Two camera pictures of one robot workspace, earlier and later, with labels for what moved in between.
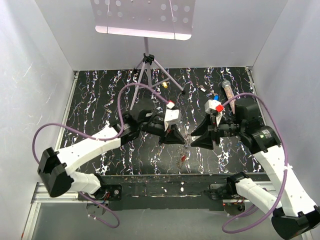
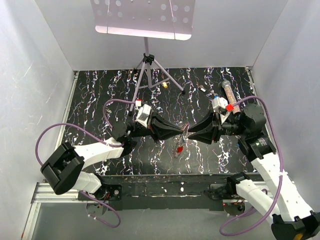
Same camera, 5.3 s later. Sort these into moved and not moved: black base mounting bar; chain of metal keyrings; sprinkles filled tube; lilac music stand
Moved: chain of metal keyrings
Not moved: lilac music stand; sprinkles filled tube; black base mounting bar
